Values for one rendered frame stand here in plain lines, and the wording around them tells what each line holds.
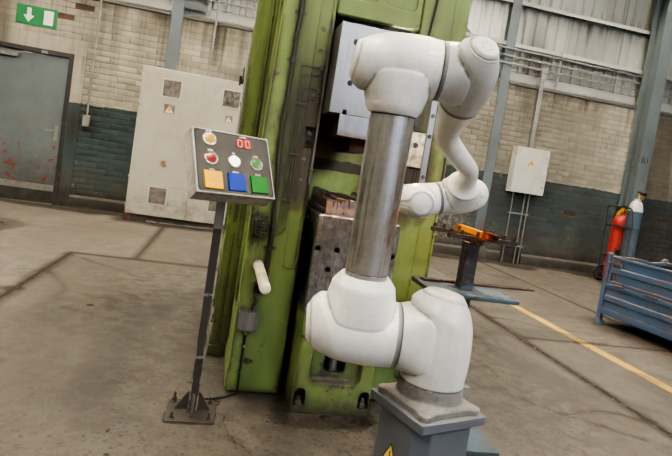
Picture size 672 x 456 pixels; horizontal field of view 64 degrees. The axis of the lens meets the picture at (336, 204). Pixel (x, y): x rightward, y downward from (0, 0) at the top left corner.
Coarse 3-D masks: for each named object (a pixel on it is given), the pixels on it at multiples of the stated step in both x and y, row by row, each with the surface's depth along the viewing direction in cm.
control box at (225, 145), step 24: (192, 144) 208; (216, 144) 214; (240, 144) 221; (264, 144) 229; (192, 168) 206; (216, 168) 210; (240, 168) 217; (264, 168) 224; (192, 192) 204; (216, 192) 206; (240, 192) 212
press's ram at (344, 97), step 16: (336, 32) 247; (352, 32) 237; (368, 32) 238; (336, 48) 241; (352, 48) 237; (336, 64) 237; (336, 80) 237; (336, 96) 238; (352, 96) 239; (336, 112) 239; (352, 112) 240; (368, 112) 241
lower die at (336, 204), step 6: (312, 198) 278; (324, 198) 246; (330, 198) 252; (336, 198) 243; (342, 198) 250; (348, 198) 243; (324, 204) 244; (330, 204) 242; (336, 204) 242; (342, 204) 243; (348, 204) 244; (354, 204) 244; (330, 210) 242; (336, 210) 243; (342, 210) 243; (348, 210) 244; (354, 210) 244; (348, 216) 244
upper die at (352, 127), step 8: (328, 120) 264; (336, 120) 244; (344, 120) 240; (352, 120) 240; (360, 120) 241; (368, 120) 242; (328, 128) 261; (336, 128) 242; (344, 128) 240; (352, 128) 241; (360, 128) 241; (328, 136) 261; (336, 136) 251; (344, 136) 242; (352, 136) 241; (360, 136) 242
